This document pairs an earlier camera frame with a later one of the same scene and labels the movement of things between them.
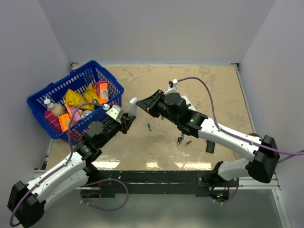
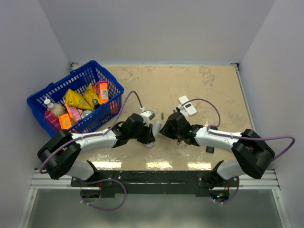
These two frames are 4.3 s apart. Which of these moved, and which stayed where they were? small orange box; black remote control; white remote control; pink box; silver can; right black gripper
Moved: right black gripper; white remote control
Stayed: pink box; small orange box; silver can; black remote control
